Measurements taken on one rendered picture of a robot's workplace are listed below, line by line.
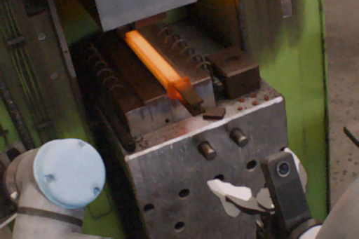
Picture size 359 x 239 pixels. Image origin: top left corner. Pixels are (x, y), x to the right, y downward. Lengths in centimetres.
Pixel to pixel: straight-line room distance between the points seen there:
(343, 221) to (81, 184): 28
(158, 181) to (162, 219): 11
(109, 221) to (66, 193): 93
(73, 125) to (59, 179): 75
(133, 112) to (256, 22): 40
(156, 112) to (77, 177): 63
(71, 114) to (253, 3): 50
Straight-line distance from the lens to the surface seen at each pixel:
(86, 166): 61
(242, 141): 122
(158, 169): 122
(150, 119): 122
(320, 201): 188
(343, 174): 245
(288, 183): 83
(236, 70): 126
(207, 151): 120
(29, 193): 63
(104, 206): 150
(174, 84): 118
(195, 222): 135
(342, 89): 299
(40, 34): 123
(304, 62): 155
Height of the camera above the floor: 161
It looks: 32 degrees down
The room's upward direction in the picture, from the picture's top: 12 degrees counter-clockwise
